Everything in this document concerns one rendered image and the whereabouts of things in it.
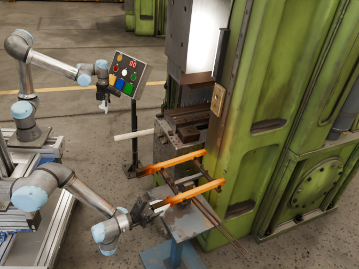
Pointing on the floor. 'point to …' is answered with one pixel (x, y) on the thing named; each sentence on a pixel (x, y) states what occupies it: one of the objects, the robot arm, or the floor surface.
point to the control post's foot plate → (131, 169)
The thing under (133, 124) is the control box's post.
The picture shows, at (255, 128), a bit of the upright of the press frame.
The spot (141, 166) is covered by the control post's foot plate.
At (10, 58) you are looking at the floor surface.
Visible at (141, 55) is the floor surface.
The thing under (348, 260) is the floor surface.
